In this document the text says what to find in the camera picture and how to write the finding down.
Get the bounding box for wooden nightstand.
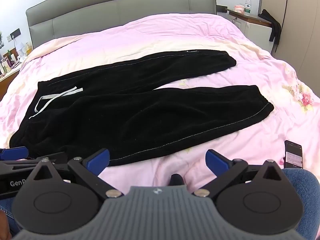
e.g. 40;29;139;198
0;67;22;100

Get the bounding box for white bedside cabinet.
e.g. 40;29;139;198
226;7;275;54

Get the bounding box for left bedside table with clutter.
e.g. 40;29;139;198
0;41;34;77

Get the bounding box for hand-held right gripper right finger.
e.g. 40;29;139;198
192;149;284;198

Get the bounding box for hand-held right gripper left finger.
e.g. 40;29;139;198
31;148;125;200

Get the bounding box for grey upholstered headboard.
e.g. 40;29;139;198
26;0;217;49

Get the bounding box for dark wall socket with charger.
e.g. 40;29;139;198
7;29;22;43

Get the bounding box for black pants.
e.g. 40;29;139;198
9;49;275;167

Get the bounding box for beige wardrobe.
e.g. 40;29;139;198
260;0;320;78

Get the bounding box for pink floral duvet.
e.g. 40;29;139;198
0;12;320;195

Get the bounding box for black smartphone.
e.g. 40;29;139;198
284;140;303;168

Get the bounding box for black hanging cloth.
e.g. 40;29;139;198
258;9;282;53

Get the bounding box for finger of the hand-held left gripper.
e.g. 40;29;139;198
0;146;68;171

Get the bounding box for person's blue jeans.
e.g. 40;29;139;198
0;168;320;240

